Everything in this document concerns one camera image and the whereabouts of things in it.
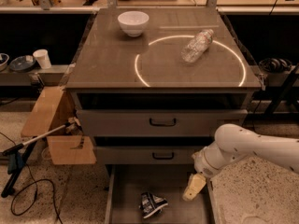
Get grey drawer cabinet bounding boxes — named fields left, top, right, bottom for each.
left=64, top=7, right=262, bottom=173

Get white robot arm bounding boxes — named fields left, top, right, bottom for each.
left=183, top=124, right=299, bottom=201

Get bottom open grey drawer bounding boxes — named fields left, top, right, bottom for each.
left=105, top=164, right=216, bottom=224

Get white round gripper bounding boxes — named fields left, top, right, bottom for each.
left=182, top=142, right=229, bottom=202

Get metal bowl at left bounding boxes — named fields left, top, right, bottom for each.
left=0, top=53, right=9, bottom=72

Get blue chip bag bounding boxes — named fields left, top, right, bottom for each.
left=139, top=192, right=168, bottom=218

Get clear plastic water bottle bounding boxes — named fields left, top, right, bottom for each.
left=181, top=29, right=214, bottom=63

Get wooden stool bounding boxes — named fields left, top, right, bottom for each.
left=21, top=87, right=96, bottom=165

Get middle grey drawer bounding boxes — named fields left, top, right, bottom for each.
left=94, top=146, right=202, bottom=164

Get white ceramic bowl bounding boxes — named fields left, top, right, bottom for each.
left=118, top=11, right=150, bottom=37

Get black cables right of cabinet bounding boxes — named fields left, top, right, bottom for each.
left=250, top=100, right=263, bottom=133

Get grey side shelf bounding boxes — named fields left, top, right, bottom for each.
left=0, top=65, right=68, bottom=86

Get black floor cable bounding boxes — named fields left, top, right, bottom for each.
left=0, top=131, right=64, bottom=224

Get black grabber tool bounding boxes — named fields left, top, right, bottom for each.
left=1, top=121, right=74, bottom=198

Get blue grey plate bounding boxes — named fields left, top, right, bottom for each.
left=8, top=55, right=36, bottom=73

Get top grey drawer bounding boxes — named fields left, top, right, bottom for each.
left=77, top=109, right=248, bottom=137

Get white paper cup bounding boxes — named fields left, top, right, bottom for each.
left=33, top=49, right=51, bottom=69

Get coiled black cable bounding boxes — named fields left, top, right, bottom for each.
left=258, top=57, right=293, bottom=74

